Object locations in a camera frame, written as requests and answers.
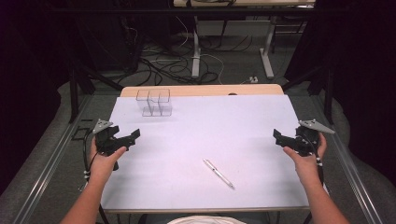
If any clear plastic organizer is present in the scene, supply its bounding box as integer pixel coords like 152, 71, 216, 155
135, 88, 174, 118

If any person's white shirt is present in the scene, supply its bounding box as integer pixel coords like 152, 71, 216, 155
167, 215, 248, 224

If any black metal stand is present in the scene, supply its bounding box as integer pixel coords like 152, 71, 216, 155
68, 57, 125, 124
280, 63, 334, 118

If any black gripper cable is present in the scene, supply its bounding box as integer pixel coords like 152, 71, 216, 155
303, 132, 326, 224
78, 132, 110, 224

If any white floor cable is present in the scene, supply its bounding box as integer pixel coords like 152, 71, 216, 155
174, 15, 226, 86

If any person's right hand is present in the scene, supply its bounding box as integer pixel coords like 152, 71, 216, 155
282, 132, 328, 189

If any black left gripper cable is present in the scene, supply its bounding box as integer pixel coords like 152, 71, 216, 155
78, 132, 110, 224

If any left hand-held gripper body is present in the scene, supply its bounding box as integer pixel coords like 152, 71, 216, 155
92, 119, 129, 157

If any white table mat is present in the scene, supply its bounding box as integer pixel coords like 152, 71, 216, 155
100, 94, 311, 211

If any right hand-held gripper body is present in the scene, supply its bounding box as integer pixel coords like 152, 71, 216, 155
293, 119, 336, 158

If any person's left hand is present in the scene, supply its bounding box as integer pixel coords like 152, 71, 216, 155
89, 137, 128, 185

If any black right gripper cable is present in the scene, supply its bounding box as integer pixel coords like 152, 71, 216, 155
303, 132, 326, 224

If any black floor cables tangle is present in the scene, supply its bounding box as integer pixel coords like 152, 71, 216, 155
118, 18, 254, 87

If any silver white pen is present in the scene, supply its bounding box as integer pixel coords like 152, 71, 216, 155
202, 158, 236, 190

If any desk with white legs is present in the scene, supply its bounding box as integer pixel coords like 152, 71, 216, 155
173, 0, 316, 80

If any wooden table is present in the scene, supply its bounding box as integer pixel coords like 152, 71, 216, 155
104, 83, 311, 215

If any black horizontal bar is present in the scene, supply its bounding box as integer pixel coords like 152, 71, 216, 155
46, 7, 351, 17

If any metal floor rail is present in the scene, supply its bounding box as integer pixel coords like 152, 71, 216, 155
11, 93, 94, 224
311, 93, 386, 224

